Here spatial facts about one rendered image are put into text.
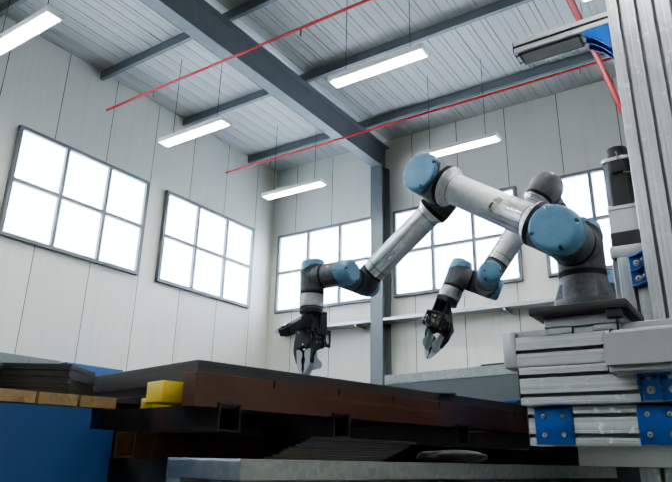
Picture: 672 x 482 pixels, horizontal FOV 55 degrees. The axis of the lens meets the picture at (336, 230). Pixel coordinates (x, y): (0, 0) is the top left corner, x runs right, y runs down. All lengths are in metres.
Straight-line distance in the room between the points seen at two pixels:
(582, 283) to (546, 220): 0.19
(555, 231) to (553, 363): 0.32
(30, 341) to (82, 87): 4.44
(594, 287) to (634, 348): 0.23
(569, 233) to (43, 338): 9.79
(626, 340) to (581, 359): 0.17
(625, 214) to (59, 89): 10.72
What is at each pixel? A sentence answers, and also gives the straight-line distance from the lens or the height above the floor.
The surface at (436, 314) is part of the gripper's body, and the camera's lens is 2.21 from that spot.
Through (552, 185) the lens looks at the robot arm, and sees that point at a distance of 2.26.
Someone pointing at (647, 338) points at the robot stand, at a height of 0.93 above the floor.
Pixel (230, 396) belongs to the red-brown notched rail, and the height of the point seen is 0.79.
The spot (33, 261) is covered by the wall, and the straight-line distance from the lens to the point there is 10.86.
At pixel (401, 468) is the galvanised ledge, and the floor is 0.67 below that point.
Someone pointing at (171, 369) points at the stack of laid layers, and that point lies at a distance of 1.33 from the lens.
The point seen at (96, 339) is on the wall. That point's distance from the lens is 11.35.
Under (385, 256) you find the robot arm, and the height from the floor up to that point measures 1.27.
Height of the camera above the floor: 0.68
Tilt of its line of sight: 20 degrees up
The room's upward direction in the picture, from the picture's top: 1 degrees clockwise
